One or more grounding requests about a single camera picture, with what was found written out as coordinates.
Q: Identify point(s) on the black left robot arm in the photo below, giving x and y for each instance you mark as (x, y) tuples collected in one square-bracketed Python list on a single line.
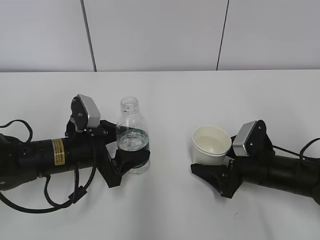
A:
[(23, 162)]

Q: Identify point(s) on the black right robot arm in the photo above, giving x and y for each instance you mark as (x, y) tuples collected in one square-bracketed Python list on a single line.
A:
[(298, 175)]

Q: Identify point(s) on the clear water bottle green label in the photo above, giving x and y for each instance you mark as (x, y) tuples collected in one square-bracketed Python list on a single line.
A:
[(132, 130)]

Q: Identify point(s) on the white paper cup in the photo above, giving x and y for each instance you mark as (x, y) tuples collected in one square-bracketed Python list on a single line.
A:
[(210, 145)]

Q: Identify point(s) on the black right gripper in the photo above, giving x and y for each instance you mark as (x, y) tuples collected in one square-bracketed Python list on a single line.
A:
[(225, 179)]

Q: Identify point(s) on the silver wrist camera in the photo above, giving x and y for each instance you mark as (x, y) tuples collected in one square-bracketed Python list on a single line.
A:
[(252, 139), (84, 113)]

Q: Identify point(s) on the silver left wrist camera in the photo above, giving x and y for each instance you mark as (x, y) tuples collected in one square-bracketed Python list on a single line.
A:
[(84, 113)]

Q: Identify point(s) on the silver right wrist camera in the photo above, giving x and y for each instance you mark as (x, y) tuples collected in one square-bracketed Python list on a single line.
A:
[(252, 139)]

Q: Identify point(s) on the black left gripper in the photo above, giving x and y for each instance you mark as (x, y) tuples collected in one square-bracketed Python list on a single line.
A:
[(89, 148)]

